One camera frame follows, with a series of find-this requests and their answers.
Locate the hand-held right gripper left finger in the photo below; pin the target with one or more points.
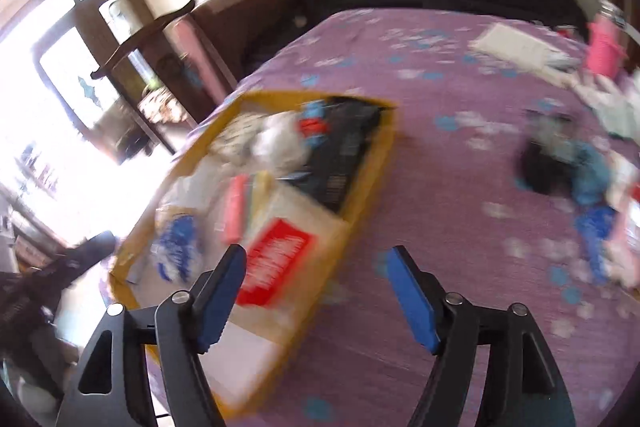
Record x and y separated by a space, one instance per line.
220 302

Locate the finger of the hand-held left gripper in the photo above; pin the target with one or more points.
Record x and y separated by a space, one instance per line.
90 249

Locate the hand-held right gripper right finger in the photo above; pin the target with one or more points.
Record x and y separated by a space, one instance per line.
412 302

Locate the blue tissue pack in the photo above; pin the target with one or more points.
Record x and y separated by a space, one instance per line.
177 242

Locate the white packet with red label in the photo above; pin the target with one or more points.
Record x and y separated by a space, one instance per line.
280 257

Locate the pink tissue pack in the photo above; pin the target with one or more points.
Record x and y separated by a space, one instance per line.
236 207

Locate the yellow cardboard box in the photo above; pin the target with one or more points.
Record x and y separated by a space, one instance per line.
370 172

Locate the black packet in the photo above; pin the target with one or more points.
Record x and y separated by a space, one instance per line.
345 147

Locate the white cloth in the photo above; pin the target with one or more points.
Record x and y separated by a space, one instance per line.
280 142

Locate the blue plastic bag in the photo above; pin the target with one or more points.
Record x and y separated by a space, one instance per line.
597 237

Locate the purple floral tablecloth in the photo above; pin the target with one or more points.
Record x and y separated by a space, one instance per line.
450 132

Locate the black motor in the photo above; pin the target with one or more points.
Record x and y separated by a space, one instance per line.
542 162

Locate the wooden glass door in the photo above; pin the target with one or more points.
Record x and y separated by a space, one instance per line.
100 57

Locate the light blue cloth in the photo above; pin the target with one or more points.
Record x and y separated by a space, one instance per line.
590 172

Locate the dark wooden chair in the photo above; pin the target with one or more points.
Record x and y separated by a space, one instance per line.
150 32

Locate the stack of papers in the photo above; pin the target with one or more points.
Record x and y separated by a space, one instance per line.
520 47

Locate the white gloves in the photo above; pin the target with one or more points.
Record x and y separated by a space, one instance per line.
612 107

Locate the brown armchair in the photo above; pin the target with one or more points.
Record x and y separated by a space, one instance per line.
245 17

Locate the pink knit-sleeved bottle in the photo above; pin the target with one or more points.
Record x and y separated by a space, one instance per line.
606 44

